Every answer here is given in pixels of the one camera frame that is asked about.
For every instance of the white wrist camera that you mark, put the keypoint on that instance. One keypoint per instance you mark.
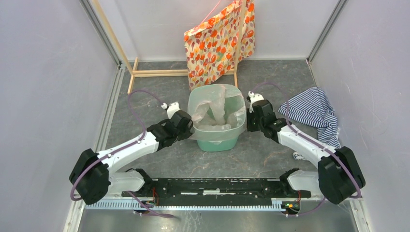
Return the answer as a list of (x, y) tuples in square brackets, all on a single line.
[(170, 109), (253, 98)]

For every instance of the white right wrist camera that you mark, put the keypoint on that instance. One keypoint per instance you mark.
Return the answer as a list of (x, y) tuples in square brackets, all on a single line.
[(253, 98)]

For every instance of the blue white striped cloth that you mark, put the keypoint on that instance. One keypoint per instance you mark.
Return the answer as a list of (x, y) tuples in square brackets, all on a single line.
[(310, 107)]

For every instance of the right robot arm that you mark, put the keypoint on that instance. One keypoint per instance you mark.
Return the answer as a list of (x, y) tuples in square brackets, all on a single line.
[(338, 175)]

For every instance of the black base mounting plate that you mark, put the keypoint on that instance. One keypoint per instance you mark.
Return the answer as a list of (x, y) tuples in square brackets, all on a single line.
[(217, 191)]

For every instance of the floral orange fabric bag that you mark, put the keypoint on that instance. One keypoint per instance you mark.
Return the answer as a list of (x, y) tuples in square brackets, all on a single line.
[(213, 47)]

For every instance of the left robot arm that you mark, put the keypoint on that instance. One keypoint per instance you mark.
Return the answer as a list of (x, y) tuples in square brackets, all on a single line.
[(97, 174)]

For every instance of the white slotted cable duct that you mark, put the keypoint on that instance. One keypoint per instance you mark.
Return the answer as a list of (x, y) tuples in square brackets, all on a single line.
[(131, 204)]

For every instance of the green plastic trash bin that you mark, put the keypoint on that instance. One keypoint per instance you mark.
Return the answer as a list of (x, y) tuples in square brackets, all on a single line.
[(217, 144)]

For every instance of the pink plastic trash bag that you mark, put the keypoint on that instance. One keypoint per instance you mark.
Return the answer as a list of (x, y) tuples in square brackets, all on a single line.
[(217, 112)]

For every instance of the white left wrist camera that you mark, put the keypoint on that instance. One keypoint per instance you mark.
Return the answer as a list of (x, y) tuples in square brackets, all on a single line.
[(170, 109)]

